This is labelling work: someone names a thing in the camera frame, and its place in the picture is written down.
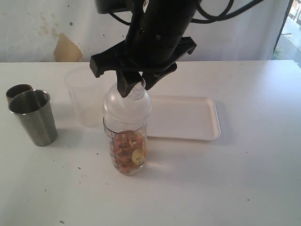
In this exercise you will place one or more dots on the brown wooden cup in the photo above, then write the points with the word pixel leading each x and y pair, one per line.
pixel 16 90

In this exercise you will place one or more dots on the stainless steel cup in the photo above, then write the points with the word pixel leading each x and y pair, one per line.
pixel 33 110

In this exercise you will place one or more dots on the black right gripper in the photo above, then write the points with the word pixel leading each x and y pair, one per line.
pixel 153 54

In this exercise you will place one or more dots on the clear dome shaker lid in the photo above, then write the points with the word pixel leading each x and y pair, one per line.
pixel 134 108

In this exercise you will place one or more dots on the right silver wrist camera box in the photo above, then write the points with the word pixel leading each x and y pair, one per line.
pixel 107 6

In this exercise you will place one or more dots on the clear plastic shaker cup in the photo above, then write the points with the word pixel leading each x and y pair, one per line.
pixel 114 128

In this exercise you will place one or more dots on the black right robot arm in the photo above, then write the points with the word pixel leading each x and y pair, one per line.
pixel 154 16

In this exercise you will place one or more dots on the translucent white plastic cup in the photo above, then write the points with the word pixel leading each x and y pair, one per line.
pixel 86 93

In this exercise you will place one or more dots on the white rectangular plastic tray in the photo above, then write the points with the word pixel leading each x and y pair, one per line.
pixel 192 118

